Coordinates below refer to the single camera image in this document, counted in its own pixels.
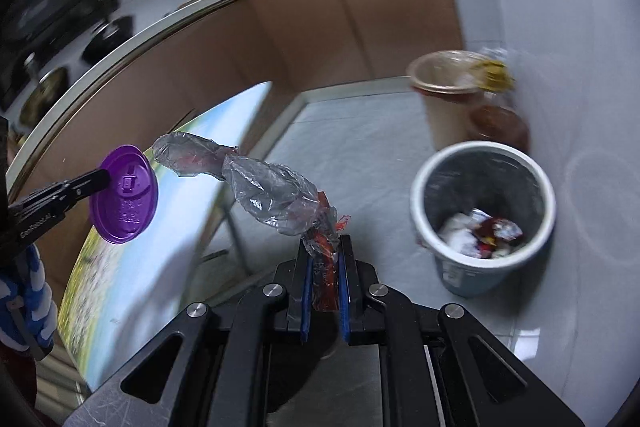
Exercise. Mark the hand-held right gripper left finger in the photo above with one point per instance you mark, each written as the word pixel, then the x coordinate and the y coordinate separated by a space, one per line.
pixel 306 302

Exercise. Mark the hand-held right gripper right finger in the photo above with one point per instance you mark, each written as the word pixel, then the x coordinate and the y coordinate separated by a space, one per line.
pixel 344 302

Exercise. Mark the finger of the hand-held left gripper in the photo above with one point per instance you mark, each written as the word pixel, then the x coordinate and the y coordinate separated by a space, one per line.
pixel 65 194

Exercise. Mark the purple plastic cup lid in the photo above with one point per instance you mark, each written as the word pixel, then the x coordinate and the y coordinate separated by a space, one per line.
pixel 125 202

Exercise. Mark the clear plastic wrapper red print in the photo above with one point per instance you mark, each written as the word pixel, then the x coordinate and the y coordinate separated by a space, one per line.
pixel 270 192

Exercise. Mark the white tissue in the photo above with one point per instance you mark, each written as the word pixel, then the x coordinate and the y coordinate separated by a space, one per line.
pixel 457 232

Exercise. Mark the grey round trash bin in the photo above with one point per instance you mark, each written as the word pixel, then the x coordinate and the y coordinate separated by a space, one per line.
pixel 480 279

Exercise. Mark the red foil snack wrapper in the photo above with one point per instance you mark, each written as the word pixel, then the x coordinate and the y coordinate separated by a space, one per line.
pixel 492 232

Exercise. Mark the person's left hand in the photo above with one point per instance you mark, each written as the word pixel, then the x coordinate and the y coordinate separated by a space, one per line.
pixel 30 297

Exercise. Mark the metal cooking pot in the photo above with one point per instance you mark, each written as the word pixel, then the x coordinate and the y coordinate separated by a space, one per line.
pixel 45 92

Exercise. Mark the flower print table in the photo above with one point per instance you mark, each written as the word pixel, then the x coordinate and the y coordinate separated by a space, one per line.
pixel 125 282

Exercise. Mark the black wok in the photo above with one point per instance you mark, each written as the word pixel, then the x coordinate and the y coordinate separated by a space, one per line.
pixel 107 39

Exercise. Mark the beige paper bucket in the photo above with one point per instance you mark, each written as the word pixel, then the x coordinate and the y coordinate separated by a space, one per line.
pixel 447 122

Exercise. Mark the brown round jar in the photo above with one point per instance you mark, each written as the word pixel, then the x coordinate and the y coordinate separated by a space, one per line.
pixel 500 127

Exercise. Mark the yellow snack packet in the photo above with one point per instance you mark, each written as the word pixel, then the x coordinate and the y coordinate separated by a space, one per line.
pixel 495 74

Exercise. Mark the brown kitchen counter cabinet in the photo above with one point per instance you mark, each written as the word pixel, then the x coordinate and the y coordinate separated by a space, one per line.
pixel 350 17

